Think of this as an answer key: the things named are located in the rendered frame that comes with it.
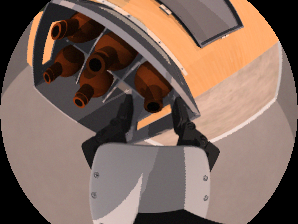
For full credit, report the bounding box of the dark grey crate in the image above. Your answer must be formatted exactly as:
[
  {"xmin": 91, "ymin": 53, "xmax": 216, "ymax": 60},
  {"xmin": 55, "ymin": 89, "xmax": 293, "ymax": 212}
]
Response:
[{"xmin": 32, "ymin": 0, "xmax": 201, "ymax": 144}]

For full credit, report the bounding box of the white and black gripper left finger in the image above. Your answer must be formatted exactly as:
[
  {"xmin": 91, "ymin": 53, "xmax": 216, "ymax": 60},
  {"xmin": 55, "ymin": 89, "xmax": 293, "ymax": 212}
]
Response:
[{"xmin": 81, "ymin": 94, "xmax": 134, "ymax": 169}]

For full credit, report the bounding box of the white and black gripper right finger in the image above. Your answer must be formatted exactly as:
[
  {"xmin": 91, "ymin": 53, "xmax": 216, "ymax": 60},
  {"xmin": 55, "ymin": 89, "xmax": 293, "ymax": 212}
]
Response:
[{"xmin": 172, "ymin": 97, "xmax": 220, "ymax": 172}]

